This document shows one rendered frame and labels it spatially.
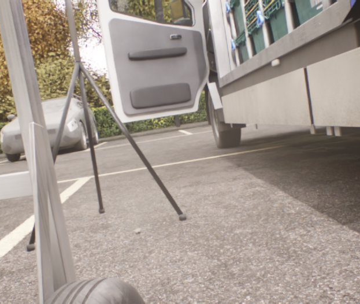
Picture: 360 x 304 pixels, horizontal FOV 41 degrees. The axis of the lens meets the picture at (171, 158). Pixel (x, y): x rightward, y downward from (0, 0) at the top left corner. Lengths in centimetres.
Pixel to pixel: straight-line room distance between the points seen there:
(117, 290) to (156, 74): 425
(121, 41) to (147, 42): 26
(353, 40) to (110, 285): 105
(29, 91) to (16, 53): 5
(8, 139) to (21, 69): 1010
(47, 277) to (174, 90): 421
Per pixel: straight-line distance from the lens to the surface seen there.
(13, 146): 1067
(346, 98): 143
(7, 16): 60
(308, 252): 134
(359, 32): 138
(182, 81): 481
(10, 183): 62
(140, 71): 464
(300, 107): 184
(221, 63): 365
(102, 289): 50
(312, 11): 210
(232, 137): 505
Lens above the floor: 41
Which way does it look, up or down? 5 degrees down
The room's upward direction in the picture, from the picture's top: 9 degrees counter-clockwise
